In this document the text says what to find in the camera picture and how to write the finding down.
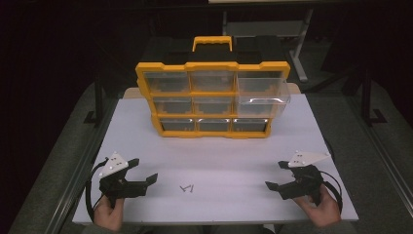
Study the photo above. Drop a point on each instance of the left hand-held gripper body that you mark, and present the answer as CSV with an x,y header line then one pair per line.
x,y
113,187

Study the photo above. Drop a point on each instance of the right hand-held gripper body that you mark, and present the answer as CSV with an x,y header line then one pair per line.
x,y
303,185

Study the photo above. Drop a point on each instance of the black metal stand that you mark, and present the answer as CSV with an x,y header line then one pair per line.
x,y
98,100
367,97

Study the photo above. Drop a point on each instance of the white metal desk frame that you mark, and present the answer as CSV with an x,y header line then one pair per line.
x,y
302,48

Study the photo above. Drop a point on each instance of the clear plastic drawer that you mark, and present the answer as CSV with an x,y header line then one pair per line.
x,y
261,97

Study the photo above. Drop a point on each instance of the person's right hand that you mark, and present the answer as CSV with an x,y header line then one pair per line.
x,y
319,211

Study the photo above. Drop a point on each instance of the set of closed clear drawers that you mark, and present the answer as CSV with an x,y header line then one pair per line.
x,y
167,82

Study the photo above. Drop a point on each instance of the yellow black parts organizer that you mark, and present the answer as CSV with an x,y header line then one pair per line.
x,y
211,66

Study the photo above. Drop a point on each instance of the grey metal frame rail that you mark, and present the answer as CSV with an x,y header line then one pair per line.
x,y
386,156
78,175

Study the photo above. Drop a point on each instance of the small grey screw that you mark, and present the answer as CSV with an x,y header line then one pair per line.
x,y
184,187

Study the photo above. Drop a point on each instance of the person's left hand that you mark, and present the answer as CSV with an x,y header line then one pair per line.
x,y
109,214

